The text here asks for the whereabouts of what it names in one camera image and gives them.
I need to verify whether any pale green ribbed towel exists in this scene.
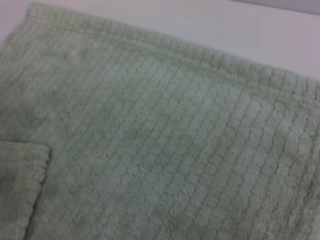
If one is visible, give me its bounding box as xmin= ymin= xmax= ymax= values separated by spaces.
xmin=0 ymin=1 xmax=320 ymax=240

